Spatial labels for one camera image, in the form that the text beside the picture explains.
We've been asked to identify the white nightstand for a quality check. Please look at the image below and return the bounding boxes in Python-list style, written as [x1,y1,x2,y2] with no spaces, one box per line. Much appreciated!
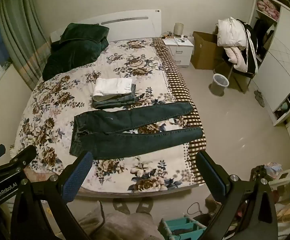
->
[162,36,194,68]

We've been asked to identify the folded white pants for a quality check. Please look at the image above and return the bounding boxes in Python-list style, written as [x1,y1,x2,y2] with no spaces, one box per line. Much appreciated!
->
[93,78,133,98]

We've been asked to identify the brown checkered sheet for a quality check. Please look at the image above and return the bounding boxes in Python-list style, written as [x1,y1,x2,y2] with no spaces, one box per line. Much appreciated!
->
[152,38,207,184]

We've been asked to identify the wooden bed frame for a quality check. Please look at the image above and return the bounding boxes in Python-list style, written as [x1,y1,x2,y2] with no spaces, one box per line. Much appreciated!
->
[32,172,205,198]

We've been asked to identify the cardboard box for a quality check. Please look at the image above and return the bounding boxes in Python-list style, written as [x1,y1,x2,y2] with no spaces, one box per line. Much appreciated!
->
[190,31,224,70]

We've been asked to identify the floral blanket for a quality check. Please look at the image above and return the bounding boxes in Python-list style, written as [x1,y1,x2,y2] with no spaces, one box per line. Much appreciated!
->
[10,38,205,193]

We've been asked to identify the white wardrobe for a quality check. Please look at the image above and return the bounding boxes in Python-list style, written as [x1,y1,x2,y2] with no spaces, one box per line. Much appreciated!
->
[249,0,290,127]

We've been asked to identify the white headboard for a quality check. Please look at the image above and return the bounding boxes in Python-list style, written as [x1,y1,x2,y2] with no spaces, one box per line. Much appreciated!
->
[50,9,162,43]

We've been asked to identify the grey trash bin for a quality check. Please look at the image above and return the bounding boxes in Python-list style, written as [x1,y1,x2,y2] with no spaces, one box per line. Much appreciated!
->
[211,73,229,96]

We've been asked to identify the person's grey trouser leg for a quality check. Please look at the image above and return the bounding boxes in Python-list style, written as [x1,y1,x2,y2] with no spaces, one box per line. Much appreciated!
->
[77,211,160,240]

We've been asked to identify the pink puffy jacket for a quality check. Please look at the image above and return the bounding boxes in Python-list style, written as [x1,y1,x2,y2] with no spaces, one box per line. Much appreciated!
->
[225,46,249,73]

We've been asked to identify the pair of grey shoes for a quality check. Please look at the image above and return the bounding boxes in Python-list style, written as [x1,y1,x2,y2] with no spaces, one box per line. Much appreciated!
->
[254,90,266,108]

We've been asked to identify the crumpled pale bag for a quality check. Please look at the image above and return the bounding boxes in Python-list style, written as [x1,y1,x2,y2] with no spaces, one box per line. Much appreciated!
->
[264,162,283,178]

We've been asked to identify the folded blue jeans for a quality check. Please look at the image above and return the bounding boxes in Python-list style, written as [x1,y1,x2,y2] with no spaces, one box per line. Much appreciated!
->
[92,84,138,109]

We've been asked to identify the dark chair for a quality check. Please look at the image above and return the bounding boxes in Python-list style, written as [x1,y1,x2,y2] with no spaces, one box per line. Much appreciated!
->
[214,62,253,92]

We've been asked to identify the pink folded bedding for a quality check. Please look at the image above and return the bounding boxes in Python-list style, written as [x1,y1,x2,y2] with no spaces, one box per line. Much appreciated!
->
[257,0,280,19]

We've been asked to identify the green curtain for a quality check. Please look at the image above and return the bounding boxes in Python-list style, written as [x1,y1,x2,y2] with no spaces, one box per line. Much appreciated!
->
[0,0,51,90]

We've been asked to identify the beige table lamp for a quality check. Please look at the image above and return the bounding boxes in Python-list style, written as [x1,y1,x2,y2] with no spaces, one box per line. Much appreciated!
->
[174,23,184,37]

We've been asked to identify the black cable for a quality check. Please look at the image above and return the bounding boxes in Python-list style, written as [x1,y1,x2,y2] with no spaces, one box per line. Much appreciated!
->
[185,201,207,217]

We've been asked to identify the teal plastic basket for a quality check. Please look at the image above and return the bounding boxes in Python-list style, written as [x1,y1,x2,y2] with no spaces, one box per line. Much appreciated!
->
[159,216,208,240]

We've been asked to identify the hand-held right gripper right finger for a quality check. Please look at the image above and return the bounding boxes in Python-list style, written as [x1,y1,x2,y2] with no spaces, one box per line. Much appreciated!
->
[196,151,278,240]

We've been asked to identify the white puffy jacket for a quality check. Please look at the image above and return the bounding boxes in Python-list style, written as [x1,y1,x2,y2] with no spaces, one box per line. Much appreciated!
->
[217,17,248,48]

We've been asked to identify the dark hanging clothes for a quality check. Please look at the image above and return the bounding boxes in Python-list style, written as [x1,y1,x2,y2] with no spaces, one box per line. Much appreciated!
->
[253,19,276,58]

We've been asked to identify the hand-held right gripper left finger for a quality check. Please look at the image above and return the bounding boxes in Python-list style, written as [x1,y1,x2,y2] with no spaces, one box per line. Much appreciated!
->
[10,151,94,240]

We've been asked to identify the dark blue jeans pants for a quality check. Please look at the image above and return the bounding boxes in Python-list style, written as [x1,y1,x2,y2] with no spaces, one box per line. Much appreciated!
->
[69,101,203,160]

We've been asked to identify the dark green blanket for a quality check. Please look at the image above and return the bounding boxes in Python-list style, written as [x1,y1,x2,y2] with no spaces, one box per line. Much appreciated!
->
[42,23,110,82]

